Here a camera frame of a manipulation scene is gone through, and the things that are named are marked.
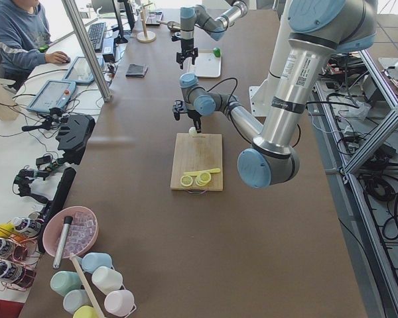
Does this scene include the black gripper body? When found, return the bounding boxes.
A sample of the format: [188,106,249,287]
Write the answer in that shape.
[176,38,198,64]
[172,99,202,128]

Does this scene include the white steamed bun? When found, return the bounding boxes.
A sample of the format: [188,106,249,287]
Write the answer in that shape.
[188,127,198,136]

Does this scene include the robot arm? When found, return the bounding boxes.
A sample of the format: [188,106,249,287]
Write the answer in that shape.
[172,1,249,70]
[172,1,377,188]

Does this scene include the pink bowl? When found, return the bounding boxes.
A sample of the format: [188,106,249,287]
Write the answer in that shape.
[42,206,99,258]

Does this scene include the metal tube in bowl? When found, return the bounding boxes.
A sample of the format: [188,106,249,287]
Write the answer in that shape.
[52,216,73,270]

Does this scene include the cream rabbit tray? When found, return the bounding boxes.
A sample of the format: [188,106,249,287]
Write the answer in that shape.
[192,50,222,78]

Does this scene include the green lime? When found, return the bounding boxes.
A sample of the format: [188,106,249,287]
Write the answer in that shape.
[212,48,221,58]

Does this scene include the wooden cutting board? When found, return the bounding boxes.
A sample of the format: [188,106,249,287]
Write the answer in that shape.
[170,133,224,191]

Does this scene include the metal scoop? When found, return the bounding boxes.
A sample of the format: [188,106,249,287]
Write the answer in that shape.
[157,20,180,32]

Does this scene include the wooden mug tree stand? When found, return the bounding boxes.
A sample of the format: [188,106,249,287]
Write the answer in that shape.
[135,1,156,43]

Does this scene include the yellow plastic knife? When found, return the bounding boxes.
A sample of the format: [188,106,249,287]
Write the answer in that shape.
[183,168,221,176]

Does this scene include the folded grey cloth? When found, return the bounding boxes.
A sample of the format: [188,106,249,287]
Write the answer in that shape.
[125,64,149,78]

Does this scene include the upper lemon slice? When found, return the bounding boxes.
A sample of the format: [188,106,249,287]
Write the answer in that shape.
[195,172,212,187]

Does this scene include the lemon slice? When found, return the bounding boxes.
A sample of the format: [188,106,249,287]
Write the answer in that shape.
[195,172,212,187]
[180,175,193,187]

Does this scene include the lower lemon slice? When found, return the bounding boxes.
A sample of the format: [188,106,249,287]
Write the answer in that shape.
[180,175,193,187]

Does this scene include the black keyboard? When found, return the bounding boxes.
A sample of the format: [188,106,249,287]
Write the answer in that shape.
[87,23,106,52]

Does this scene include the far teach pendant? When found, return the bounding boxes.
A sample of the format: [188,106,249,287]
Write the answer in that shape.
[62,56,94,85]

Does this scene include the teach pendant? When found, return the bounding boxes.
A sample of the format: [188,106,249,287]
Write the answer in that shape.
[27,80,76,114]
[62,56,94,85]

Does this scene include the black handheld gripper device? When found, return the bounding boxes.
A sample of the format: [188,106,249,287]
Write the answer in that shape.
[21,107,96,165]

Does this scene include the near teach pendant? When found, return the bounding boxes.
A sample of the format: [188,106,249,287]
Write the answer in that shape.
[27,80,76,114]

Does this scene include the person in blue hoodie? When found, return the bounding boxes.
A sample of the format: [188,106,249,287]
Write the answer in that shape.
[0,0,70,90]

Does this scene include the white cup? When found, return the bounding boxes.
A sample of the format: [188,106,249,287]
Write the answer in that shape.
[92,266,123,295]

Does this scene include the wooden cup rack stick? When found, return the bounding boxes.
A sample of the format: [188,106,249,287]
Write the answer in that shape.
[70,252,105,318]

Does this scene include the pink cup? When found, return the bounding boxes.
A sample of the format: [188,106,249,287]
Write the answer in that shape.
[104,290,136,317]

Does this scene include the green cup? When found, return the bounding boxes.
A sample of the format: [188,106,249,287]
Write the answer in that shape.
[50,271,82,297]

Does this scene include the light blue cup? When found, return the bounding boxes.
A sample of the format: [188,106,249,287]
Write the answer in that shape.
[63,290,92,314]

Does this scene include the yellow cup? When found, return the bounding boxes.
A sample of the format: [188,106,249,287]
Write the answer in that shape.
[72,305,98,318]

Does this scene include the aluminium frame post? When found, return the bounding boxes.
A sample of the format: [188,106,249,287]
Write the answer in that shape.
[62,0,111,102]

